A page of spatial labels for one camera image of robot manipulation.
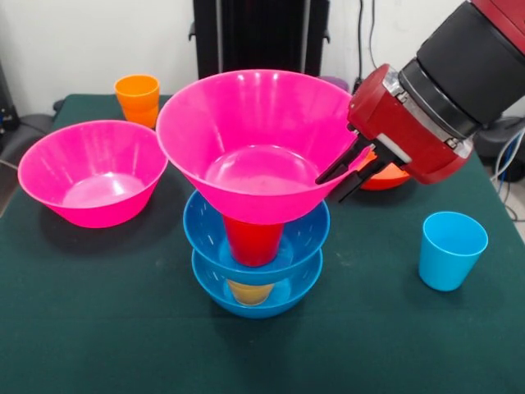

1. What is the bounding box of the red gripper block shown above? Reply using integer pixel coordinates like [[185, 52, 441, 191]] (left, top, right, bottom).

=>
[[314, 63, 473, 204]]

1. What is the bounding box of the red plastic cup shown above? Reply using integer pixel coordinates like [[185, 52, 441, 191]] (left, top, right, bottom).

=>
[[223, 216, 285, 268]]

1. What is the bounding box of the purple plastic cup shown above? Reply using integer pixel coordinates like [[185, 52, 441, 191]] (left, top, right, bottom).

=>
[[319, 75, 350, 92]]

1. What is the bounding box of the light blue plastic cup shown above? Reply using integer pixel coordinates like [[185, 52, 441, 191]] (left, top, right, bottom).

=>
[[418, 211, 489, 292]]

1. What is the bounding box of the yellow plastic cup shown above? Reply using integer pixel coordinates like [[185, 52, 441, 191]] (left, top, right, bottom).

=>
[[226, 280, 274, 307]]

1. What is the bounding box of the tangle of floor cables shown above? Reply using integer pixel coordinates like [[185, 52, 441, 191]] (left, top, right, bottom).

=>
[[490, 131, 525, 222]]

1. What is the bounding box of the orange plastic cup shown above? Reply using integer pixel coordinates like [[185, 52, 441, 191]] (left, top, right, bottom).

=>
[[113, 74, 161, 129]]

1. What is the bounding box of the dark green table cloth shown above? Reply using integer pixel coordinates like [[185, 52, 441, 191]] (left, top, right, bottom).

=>
[[0, 93, 525, 394]]

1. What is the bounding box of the blue plastic bowl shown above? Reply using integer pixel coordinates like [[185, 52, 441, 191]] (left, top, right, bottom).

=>
[[182, 190, 331, 286], [191, 248, 324, 319]]

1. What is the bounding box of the black upright post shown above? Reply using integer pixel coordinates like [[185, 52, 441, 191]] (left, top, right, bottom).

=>
[[188, 0, 331, 81]]

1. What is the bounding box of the pink plastic bowl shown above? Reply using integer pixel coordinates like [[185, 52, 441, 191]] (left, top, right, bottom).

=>
[[155, 69, 372, 226], [16, 119, 170, 229]]

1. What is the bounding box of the red-orange plastic bowl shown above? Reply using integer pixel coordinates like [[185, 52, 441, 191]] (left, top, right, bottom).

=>
[[358, 149, 412, 191]]

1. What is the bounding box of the black cable with plug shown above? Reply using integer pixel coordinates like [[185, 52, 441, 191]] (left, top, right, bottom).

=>
[[353, 0, 385, 94]]

